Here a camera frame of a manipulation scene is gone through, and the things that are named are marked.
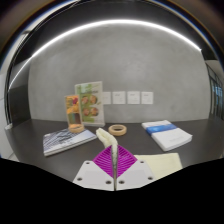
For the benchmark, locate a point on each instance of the white book with blue band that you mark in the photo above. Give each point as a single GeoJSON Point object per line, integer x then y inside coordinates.
{"type": "Point", "coordinates": [168, 135]}

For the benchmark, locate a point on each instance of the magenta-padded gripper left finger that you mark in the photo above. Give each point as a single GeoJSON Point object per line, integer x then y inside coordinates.
{"type": "Point", "coordinates": [104, 161]}

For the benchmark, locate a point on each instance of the green menu sign stand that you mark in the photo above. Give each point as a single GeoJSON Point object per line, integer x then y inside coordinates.
{"type": "Point", "coordinates": [90, 103]}

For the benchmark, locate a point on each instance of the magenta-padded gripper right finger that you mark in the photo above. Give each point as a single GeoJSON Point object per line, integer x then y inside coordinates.
{"type": "Point", "coordinates": [126, 161]}

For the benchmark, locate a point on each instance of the cream ribbed towel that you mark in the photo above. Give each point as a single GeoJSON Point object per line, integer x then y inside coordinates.
{"type": "Point", "coordinates": [108, 137]}

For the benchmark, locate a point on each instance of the white ceiling light strip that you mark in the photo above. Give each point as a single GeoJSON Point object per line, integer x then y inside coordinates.
{"type": "Point", "coordinates": [113, 21]}

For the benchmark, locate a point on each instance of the grey printed book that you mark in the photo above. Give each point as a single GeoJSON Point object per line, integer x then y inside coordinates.
{"type": "Point", "coordinates": [66, 140]}

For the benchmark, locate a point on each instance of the dark-framed glass partition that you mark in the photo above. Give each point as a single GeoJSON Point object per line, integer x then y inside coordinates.
{"type": "Point", "coordinates": [216, 91]}

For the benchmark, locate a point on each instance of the white wall socket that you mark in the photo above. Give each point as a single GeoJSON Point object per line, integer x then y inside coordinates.
{"type": "Point", "coordinates": [119, 97]}
{"type": "Point", "coordinates": [106, 98]}
{"type": "Point", "coordinates": [133, 97]}
{"type": "Point", "coordinates": [147, 98]}

